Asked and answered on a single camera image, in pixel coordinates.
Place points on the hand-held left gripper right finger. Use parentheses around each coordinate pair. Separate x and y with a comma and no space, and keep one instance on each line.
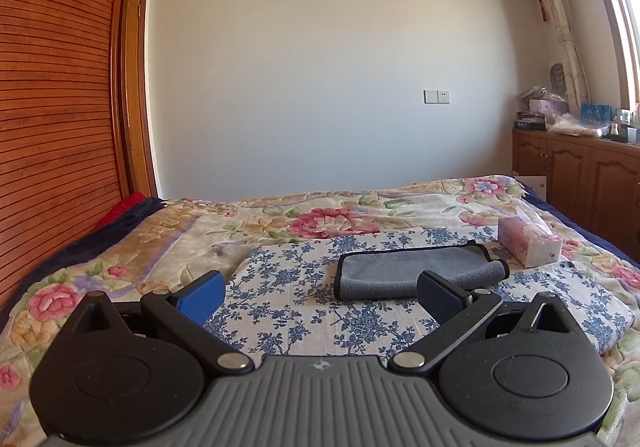
(440,297)

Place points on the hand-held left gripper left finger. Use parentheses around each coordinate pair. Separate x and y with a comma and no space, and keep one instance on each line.
(202,299)

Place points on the purple and grey towel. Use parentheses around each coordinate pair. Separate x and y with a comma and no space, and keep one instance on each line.
(385,274)

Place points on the blue floral white cloth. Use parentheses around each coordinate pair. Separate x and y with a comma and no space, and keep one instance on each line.
(300,297)

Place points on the pink tissue box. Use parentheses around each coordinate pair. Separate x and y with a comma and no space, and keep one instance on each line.
(527,242)

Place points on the dark blue blanket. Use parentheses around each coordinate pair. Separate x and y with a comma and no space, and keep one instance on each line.
(107,232)

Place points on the red cloth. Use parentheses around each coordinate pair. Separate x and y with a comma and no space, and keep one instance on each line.
(122,208)

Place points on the floral bedspread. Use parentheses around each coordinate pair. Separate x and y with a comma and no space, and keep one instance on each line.
(320,212)

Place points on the wooden cabinet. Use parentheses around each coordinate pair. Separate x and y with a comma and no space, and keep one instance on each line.
(575,167)

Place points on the stack of dark books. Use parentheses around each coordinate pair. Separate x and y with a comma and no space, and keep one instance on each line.
(529,121)

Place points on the clear plastic bag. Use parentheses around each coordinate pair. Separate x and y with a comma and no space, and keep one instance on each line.
(575,124)

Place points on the pale pink box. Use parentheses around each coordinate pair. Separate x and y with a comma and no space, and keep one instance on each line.
(547,106)

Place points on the blue box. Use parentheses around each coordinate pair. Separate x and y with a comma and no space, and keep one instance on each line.
(595,112)

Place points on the wooden louvered wardrobe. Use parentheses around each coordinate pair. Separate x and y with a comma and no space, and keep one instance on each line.
(55,102)

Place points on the grey feather fan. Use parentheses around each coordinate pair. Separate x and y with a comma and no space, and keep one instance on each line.
(557,77)

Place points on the red hanging tassel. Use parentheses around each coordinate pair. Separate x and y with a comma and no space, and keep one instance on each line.
(542,9)

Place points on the patterned beige curtain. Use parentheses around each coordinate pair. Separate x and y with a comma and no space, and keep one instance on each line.
(555,2)

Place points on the white wall socket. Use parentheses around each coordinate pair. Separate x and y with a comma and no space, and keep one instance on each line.
(436,97)

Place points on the wooden door frame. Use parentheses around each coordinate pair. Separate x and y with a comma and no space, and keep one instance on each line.
(136,92)

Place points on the wooden window frame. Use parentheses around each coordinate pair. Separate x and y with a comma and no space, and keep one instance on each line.
(612,7)

